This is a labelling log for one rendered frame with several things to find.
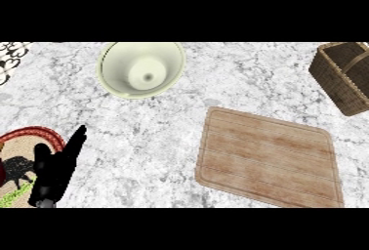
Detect wooden cutting board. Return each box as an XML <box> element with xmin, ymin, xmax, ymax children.
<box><xmin>193</xmin><ymin>105</ymin><xmax>345</xmax><ymax>209</ymax></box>

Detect brown wicker basket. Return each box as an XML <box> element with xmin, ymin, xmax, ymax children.
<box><xmin>307</xmin><ymin>42</ymin><xmax>369</xmax><ymax>117</ymax></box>

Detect round red-rimmed rooster placemat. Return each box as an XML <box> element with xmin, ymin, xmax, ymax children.
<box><xmin>0</xmin><ymin>126</ymin><xmax>67</xmax><ymax>209</ymax></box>

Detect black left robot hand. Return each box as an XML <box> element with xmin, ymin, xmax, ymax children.
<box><xmin>28</xmin><ymin>124</ymin><xmax>90</xmax><ymax>208</ymax></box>

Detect pale green bowl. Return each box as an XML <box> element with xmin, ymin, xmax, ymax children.
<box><xmin>94</xmin><ymin>42</ymin><xmax>187</xmax><ymax>100</ymax></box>

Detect white black-patterned cloth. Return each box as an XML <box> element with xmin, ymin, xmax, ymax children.
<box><xmin>0</xmin><ymin>42</ymin><xmax>33</xmax><ymax>87</ymax></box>

